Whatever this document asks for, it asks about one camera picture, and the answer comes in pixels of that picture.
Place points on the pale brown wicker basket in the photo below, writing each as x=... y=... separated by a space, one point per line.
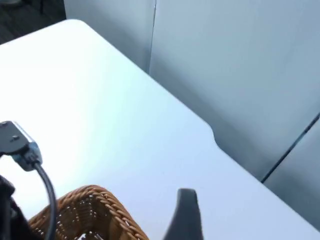
x=105 y=207

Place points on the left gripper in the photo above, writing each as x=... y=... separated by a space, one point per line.
x=10 y=220

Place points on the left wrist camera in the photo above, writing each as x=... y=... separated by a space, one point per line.
x=15 y=142

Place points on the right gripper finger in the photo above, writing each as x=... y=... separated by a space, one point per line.
x=186 y=217

